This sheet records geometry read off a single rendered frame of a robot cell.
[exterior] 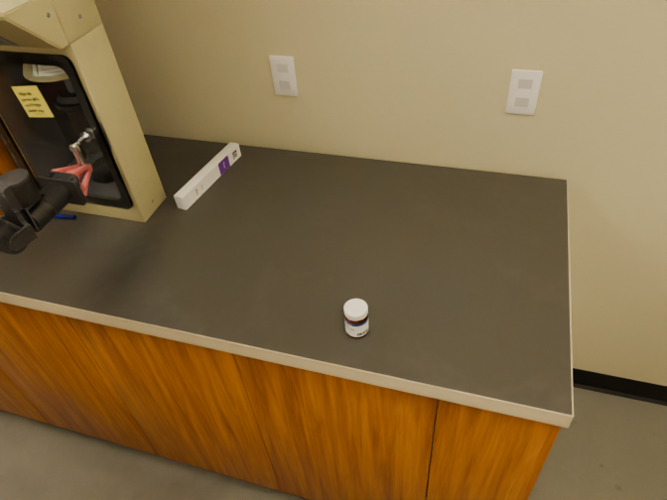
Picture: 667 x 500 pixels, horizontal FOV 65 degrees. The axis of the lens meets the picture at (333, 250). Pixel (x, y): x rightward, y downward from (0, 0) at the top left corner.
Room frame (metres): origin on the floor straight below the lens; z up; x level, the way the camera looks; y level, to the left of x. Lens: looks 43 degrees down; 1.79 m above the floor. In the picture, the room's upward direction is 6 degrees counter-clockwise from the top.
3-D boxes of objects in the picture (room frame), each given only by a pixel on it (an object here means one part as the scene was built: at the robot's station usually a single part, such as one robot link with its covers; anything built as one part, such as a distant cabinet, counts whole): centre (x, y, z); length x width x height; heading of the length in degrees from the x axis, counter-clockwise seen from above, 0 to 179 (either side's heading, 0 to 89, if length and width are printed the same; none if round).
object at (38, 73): (1.13, 0.64, 1.19); 0.30 x 0.01 x 0.40; 69
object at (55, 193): (0.94, 0.59, 1.14); 0.10 x 0.07 x 0.07; 69
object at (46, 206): (0.89, 0.61, 1.15); 0.07 x 0.06 x 0.07; 159
